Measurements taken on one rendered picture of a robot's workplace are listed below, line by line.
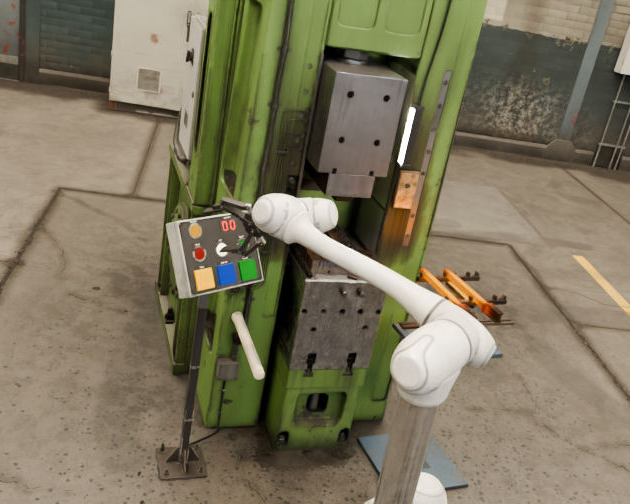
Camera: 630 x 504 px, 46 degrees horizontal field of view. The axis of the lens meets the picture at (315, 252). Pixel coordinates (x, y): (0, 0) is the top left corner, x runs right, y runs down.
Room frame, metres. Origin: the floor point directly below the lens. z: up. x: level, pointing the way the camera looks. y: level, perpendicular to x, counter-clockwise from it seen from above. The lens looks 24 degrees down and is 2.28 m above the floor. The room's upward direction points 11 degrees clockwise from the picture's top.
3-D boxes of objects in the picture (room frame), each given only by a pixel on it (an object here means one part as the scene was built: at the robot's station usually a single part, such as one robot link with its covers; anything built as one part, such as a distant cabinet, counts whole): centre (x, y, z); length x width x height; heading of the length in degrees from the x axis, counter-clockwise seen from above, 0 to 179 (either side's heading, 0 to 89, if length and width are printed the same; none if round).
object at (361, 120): (3.07, -0.05, 1.56); 0.42 x 0.39 x 0.40; 21
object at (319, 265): (3.05, -0.01, 0.96); 0.42 x 0.20 x 0.09; 21
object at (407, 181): (3.09, -0.34, 1.27); 0.09 x 0.02 x 0.17; 111
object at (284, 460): (2.81, -0.10, 0.01); 0.58 x 0.39 x 0.01; 111
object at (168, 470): (2.58, 0.40, 0.05); 0.22 x 0.22 x 0.09; 21
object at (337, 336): (3.08, -0.06, 0.69); 0.56 x 0.38 x 0.45; 21
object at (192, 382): (2.58, 0.40, 0.54); 0.04 x 0.04 x 1.08; 21
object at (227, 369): (2.83, 0.29, 0.36); 0.09 x 0.07 x 0.12; 111
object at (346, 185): (3.05, -0.01, 1.32); 0.42 x 0.20 x 0.10; 21
